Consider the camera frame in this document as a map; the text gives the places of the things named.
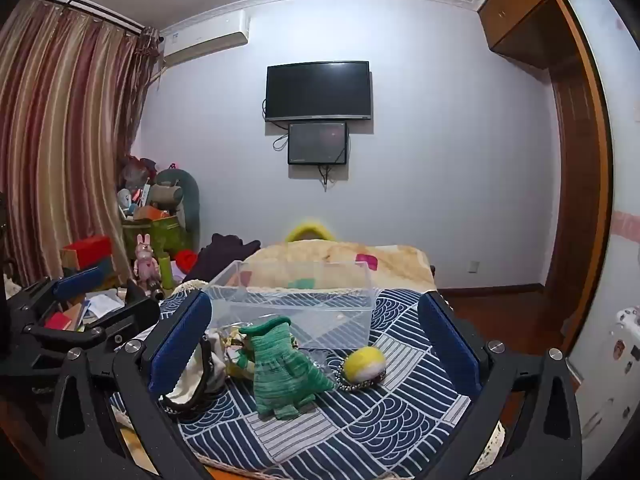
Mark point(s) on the navy patterned cloth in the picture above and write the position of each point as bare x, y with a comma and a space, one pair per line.
380, 425

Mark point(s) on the beige fleece blanket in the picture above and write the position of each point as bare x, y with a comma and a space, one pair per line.
400, 265

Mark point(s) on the brown wooden door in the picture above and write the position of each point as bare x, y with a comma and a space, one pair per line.
580, 185

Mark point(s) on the dark purple cloth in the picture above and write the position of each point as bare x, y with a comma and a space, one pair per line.
220, 255

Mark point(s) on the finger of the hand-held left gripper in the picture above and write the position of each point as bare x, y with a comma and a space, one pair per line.
77, 281
127, 312

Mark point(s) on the green bottle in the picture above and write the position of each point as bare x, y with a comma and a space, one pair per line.
166, 270

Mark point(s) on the clear plastic storage box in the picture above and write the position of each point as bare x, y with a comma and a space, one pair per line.
300, 310

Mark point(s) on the white wardrobe door with stickers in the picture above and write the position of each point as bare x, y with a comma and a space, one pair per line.
620, 210

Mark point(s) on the white air conditioner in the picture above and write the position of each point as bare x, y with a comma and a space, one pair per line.
210, 40

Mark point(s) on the black cylindrical object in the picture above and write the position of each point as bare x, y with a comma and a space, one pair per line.
154, 289

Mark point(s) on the red box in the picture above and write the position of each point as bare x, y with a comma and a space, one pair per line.
87, 250

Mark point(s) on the pile of books and papers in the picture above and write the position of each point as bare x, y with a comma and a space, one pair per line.
97, 305

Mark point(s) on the pink rabbit figure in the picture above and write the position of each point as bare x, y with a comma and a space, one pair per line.
146, 260

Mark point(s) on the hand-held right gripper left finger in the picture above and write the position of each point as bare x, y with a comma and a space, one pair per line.
180, 345

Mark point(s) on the large black wall television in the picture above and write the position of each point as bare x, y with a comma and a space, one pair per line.
317, 91

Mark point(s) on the white wall socket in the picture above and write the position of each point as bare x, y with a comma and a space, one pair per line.
473, 267

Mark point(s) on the yellow green sponge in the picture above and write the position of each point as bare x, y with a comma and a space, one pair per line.
231, 368

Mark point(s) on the green knitted toy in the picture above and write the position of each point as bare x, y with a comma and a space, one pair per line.
280, 375

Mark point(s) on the red cloth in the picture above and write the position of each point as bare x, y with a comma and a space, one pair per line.
187, 260

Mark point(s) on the small black wall monitor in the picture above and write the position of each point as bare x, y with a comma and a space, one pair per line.
317, 142

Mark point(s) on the wooden overhead cabinet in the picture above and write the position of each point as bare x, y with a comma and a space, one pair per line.
520, 15

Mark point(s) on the pile of assorted toys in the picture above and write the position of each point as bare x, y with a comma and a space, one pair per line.
135, 185

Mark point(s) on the curtain rail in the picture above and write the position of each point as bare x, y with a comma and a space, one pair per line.
90, 10

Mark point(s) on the yellow felt ball toy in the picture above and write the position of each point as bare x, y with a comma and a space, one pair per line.
365, 362

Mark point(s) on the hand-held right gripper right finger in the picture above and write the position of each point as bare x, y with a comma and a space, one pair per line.
450, 350

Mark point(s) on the green storage box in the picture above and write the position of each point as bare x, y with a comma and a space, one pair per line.
165, 237

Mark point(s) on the striped red beige curtain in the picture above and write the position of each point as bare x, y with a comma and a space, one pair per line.
65, 135

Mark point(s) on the yellow plush cushion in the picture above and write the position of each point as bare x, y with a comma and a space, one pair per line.
310, 229

